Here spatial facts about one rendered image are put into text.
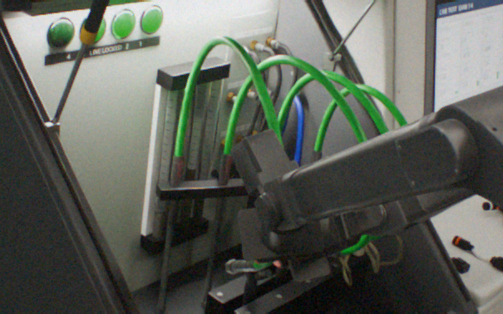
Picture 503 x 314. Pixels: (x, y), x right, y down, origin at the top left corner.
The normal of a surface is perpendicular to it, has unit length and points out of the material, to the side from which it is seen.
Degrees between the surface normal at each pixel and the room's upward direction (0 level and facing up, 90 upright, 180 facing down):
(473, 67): 76
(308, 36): 90
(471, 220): 0
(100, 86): 90
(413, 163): 105
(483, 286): 0
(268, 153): 38
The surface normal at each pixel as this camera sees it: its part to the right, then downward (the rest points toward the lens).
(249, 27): 0.73, 0.38
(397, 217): -0.48, -0.06
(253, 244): 0.03, -0.29
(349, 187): -0.87, 0.37
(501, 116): 0.16, -0.46
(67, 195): 0.60, -0.40
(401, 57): 0.74, 0.16
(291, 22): -0.67, 0.23
